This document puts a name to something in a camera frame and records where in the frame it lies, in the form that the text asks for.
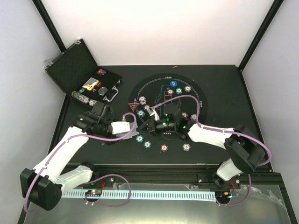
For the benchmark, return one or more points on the purple chips in case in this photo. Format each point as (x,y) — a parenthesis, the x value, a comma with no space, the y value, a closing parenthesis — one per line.
(101,72)

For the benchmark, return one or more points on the single green poker chip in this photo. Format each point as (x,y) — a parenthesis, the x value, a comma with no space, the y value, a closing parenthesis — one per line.
(139,138)

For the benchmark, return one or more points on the blue white poker chip stack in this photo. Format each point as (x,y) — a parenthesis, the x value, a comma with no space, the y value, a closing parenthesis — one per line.
(186,147)

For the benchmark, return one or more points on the round black poker mat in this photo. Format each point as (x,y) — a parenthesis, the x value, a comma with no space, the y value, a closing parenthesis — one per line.
(154,88)

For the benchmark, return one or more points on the blue white chips mat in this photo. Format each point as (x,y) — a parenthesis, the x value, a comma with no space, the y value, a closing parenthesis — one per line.
(142,100)

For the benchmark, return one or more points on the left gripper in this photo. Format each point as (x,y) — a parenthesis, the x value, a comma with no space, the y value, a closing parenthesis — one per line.
(110,142)

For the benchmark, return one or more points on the blue round button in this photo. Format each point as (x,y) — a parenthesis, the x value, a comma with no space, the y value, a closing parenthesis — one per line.
(173,83)

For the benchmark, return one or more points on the red dice in case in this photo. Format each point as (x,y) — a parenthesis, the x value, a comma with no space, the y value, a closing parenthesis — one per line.
(97,87)

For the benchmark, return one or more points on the blue white chip mat top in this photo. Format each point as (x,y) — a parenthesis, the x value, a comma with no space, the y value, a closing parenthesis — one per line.
(187,88)

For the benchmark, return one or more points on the white slotted cable duct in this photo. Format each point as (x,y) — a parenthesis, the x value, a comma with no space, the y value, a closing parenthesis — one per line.
(141,195)

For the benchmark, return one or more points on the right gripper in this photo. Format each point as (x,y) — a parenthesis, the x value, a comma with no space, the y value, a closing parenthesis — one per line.
(152,127)

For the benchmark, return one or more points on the black aluminium rail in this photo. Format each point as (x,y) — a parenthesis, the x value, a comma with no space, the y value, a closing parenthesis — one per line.
(160,174)

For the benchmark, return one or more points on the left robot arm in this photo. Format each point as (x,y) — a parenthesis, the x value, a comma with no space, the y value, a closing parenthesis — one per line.
(45,184)

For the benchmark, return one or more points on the silver dealer button in case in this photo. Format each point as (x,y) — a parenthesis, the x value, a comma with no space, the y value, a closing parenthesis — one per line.
(102,91)

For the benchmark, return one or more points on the chips row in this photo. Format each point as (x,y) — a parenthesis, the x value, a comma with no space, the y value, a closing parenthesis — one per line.
(79,96)

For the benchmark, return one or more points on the triangular all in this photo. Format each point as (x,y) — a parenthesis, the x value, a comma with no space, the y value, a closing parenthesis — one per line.
(133,106)

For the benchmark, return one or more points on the card deck in case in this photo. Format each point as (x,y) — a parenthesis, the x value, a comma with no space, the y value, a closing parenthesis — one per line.
(90,84)

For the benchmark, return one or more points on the two blue white chips in case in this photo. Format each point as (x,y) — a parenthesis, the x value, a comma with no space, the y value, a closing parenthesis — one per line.
(92,102)

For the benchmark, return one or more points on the brown poker chip stack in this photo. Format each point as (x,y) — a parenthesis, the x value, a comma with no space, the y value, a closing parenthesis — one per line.
(164,148)

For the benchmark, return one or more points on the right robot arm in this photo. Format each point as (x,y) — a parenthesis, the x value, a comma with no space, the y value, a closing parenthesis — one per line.
(245,154)

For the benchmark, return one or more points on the black poker case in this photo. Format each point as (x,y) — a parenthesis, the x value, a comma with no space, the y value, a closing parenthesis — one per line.
(75,66)

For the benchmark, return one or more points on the blue white chip mat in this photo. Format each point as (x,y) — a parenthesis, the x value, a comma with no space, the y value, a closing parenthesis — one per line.
(187,88)
(193,117)

